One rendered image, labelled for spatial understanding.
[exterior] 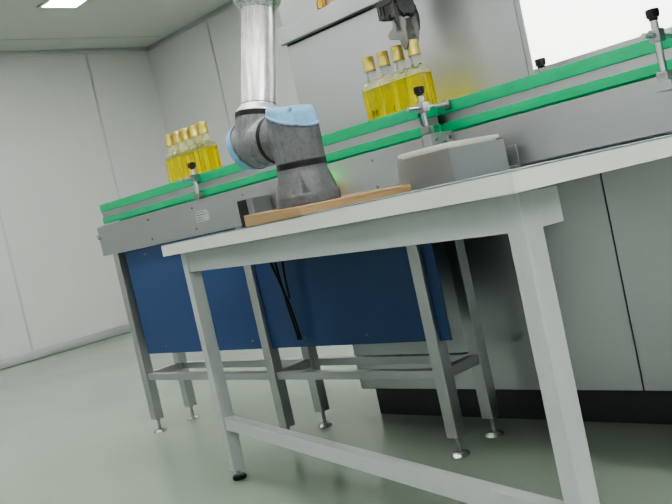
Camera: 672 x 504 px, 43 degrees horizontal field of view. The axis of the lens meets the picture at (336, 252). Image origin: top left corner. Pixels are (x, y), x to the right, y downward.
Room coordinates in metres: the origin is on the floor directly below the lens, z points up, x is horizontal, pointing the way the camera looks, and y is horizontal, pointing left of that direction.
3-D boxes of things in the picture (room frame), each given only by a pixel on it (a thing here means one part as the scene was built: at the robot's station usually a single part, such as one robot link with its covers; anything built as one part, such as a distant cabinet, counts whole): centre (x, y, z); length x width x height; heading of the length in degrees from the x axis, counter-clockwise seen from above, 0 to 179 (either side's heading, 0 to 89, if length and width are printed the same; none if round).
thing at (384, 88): (2.51, -0.25, 0.99); 0.06 x 0.06 x 0.21; 44
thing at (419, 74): (2.43, -0.33, 0.99); 0.06 x 0.06 x 0.21; 44
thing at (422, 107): (2.26, -0.32, 0.95); 0.17 x 0.03 x 0.12; 133
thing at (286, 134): (1.98, 0.04, 0.94); 0.13 x 0.12 x 0.14; 42
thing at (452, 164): (2.13, -0.34, 0.79); 0.27 x 0.17 x 0.08; 133
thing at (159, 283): (2.95, 0.23, 0.54); 1.59 x 0.18 x 0.43; 43
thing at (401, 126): (2.91, 0.31, 0.92); 1.75 x 0.01 x 0.08; 43
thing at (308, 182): (1.98, 0.04, 0.82); 0.15 x 0.15 x 0.10
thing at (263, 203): (2.73, 0.22, 0.79); 0.08 x 0.08 x 0.08; 43
